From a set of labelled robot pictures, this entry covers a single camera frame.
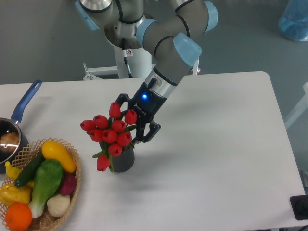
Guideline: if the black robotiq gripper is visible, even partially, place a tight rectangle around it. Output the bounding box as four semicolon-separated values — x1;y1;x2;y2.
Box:
115;82;167;144

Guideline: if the red tulip bouquet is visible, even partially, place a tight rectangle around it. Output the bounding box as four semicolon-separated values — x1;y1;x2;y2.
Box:
80;102;137;171

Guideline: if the dark grey ribbed vase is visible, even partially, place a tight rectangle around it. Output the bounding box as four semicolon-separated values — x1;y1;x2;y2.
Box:
100;142;135;173

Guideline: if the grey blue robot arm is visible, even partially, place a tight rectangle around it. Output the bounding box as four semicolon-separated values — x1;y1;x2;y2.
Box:
75;0;218;144

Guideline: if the yellow squash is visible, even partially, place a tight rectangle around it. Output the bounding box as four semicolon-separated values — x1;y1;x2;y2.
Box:
41;141;77;173

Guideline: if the purple red onion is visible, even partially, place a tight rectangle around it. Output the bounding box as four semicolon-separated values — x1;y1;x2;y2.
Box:
59;173;77;196

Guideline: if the green bok choy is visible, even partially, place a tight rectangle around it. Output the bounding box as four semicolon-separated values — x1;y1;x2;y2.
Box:
28;159;64;219

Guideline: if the dark green cucumber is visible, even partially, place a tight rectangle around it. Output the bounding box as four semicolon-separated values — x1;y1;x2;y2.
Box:
14;151;45;187

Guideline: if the white garlic bulb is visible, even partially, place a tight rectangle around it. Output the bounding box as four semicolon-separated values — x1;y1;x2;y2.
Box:
47;194;70;218

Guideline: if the brown bread roll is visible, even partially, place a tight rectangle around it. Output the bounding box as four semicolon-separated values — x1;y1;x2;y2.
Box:
0;132;19;153

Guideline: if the yellow banana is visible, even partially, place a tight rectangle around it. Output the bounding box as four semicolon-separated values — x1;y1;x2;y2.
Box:
5;161;21;181

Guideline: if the yellow bell pepper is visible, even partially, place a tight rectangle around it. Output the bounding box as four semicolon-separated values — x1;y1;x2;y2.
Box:
0;183;32;207

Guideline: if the orange fruit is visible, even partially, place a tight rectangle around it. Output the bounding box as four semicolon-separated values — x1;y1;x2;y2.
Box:
5;203;32;231

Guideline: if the black device at edge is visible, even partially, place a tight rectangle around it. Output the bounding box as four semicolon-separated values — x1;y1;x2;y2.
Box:
290;195;308;220

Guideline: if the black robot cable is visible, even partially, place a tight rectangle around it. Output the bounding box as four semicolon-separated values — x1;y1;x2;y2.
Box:
121;37;134;79

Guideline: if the blue handled saucepan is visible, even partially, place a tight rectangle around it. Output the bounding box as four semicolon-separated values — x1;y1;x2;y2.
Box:
0;80;42;174

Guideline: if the white frame at right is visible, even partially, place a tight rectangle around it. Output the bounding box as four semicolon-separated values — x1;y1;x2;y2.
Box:
284;82;308;129

